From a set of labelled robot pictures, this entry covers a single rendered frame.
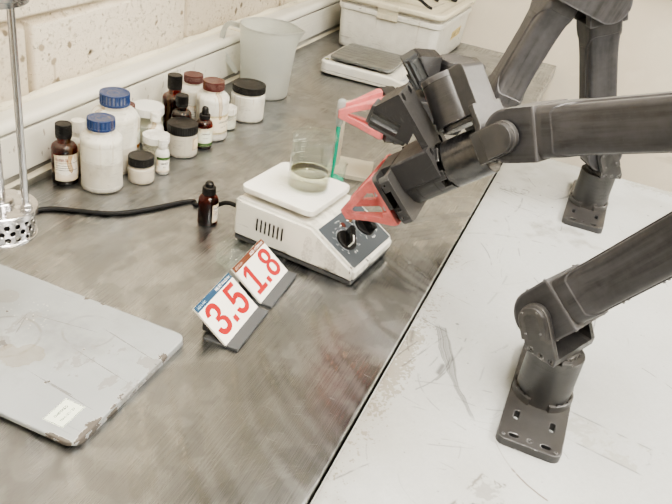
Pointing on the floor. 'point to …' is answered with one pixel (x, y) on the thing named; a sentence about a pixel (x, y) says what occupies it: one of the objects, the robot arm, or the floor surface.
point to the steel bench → (306, 73)
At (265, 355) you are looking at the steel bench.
